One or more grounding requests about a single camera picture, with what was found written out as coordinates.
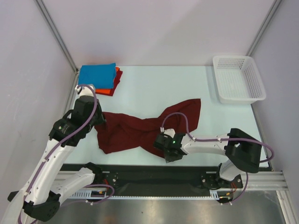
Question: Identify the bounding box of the folded blue t shirt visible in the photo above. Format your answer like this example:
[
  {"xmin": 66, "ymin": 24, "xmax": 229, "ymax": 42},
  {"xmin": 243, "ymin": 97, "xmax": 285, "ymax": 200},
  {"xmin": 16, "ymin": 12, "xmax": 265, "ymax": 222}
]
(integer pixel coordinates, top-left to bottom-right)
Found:
[{"xmin": 78, "ymin": 63, "xmax": 116, "ymax": 89}]

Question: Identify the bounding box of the white plastic basket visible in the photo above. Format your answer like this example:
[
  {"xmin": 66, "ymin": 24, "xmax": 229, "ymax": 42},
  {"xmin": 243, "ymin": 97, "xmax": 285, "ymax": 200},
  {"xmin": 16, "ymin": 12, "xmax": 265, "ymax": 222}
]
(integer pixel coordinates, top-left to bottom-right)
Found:
[{"xmin": 213, "ymin": 56, "xmax": 266, "ymax": 105}]

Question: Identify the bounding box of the aluminium frame post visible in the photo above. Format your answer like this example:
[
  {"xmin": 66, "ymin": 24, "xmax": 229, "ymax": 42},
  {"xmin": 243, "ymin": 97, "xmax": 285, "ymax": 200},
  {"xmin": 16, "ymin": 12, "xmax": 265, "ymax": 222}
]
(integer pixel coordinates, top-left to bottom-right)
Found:
[
  {"xmin": 246, "ymin": 0, "xmax": 284, "ymax": 56},
  {"xmin": 34, "ymin": 0, "xmax": 78, "ymax": 74}
]

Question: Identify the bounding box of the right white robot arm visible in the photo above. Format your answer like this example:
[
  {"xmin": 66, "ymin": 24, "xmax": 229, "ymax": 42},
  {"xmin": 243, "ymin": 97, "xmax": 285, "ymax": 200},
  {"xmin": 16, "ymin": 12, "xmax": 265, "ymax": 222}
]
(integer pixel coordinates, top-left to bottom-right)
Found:
[{"xmin": 153, "ymin": 128, "xmax": 262, "ymax": 187}]

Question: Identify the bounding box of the right aluminium frame post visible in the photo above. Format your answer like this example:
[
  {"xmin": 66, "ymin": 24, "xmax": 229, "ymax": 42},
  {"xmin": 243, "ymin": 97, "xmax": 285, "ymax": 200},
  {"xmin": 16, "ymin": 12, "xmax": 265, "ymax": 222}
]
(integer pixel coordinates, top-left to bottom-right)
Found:
[{"xmin": 246, "ymin": 0, "xmax": 284, "ymax": 56}]

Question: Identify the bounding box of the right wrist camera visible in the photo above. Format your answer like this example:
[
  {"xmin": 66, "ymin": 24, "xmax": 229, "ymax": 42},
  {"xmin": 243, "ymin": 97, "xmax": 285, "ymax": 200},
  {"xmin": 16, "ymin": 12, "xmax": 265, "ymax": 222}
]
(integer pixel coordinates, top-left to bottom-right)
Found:
[{"xmin": 160, "ymin": 127, "xmax": 176, "ymax": 138}]

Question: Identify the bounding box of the left aluminium frame post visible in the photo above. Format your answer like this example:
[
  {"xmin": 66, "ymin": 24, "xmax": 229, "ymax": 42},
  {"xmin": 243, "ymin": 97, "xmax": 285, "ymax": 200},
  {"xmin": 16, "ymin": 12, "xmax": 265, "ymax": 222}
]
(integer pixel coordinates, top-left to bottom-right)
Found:
[{"xmin": 34, "ymin": 0, "xmax": 78, "ymax": 74}]

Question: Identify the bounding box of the folded orange t shirt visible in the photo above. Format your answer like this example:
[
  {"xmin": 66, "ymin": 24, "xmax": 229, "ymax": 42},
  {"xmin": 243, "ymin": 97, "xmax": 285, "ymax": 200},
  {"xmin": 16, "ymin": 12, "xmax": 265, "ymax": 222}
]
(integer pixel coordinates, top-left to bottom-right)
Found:
[{"xmin": 95, "ymin": 67, "xmax": 120, "ymax": 96}]

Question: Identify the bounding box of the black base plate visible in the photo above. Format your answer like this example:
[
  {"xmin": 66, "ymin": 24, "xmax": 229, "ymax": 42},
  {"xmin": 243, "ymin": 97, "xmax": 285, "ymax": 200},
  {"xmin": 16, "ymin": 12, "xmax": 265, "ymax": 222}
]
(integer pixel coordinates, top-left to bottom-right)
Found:
[{"xmin": 61, "ymin": 162, "xmax": 243, "ymax": 192}]

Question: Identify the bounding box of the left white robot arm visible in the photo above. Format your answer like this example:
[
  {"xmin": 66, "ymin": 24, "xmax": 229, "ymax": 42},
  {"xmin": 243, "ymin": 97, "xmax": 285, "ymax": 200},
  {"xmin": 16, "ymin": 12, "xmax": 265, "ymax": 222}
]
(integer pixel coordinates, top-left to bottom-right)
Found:
[{"xmin": 1, "ymin": 84, "xmax": 106, "ymax": 224}]

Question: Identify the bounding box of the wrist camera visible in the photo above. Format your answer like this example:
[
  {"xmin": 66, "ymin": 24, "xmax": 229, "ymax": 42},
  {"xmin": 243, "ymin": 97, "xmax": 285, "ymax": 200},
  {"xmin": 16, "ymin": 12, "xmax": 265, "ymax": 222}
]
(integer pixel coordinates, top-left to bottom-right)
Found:
[
  {"xmin": 75, "ymin": 84, "xmax": 95, "ymax": 97},
  {"xmin": 160, "ymin": 127, "xmax": 176, "ymax": 138}
]

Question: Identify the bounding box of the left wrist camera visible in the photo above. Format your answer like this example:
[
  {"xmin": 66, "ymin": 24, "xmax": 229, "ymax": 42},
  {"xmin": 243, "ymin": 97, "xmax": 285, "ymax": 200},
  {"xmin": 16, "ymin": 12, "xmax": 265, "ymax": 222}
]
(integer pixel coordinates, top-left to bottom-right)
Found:
[{"xmin": 75, "ymin": 84, "xmax": 95, "ymax": 97}]

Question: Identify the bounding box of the white slotted cable duct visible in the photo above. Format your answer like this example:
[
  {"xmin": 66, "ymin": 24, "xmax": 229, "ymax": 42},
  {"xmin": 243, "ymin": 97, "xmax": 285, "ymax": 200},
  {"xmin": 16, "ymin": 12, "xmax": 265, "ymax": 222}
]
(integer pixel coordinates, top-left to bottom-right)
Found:
[{"xmin": 69, "ymin": 188, "xmax": 231, "ymax": 200}]

